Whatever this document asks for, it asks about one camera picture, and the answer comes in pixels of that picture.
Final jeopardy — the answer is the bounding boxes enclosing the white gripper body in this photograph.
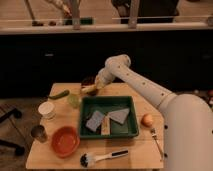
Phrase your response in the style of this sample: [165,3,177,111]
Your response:
[95,68,112,89]

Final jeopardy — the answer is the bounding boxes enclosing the yellow banana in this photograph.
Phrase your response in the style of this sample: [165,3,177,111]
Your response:
[81,84,97,93]

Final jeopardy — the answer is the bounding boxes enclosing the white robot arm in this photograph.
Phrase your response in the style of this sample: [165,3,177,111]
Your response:
[95,54,213,171]

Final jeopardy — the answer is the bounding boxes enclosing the dark purple bowl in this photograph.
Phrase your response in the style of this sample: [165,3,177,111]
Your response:
[81,76,98,96]

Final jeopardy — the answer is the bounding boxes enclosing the orange plastic bowl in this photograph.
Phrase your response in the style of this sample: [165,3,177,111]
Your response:
[51,126,80,158]

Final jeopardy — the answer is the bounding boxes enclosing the light green cup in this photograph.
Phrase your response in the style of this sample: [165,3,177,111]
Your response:
[67,94,80,108]

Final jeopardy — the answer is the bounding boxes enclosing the green plastic tray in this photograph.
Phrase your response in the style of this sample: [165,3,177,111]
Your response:
[79,96,139,139]

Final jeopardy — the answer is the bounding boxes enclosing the blue sponge left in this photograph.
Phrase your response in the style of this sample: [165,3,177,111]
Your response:
[86,111,105,132]

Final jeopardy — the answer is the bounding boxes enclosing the green cucumber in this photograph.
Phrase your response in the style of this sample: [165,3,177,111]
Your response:
[48,90,70,100]

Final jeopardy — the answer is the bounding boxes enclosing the beige block in tray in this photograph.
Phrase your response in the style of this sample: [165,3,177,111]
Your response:
[101,116,110,135]

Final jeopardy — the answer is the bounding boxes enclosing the wooden table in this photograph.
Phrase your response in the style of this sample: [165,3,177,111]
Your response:
[26,83,164,171]

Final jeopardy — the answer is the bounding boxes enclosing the orange round fruit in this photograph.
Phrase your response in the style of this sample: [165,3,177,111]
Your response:
[141,114,153,128]

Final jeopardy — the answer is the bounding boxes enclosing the silver metal cup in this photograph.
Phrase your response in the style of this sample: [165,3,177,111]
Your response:
[31,125,47,143]

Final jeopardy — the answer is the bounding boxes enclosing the black chair base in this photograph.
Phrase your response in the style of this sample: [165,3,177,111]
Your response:
[0,105,26,157]

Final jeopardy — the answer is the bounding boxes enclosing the white handled dish brush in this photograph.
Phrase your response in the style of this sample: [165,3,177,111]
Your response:
[80,150,129,168]

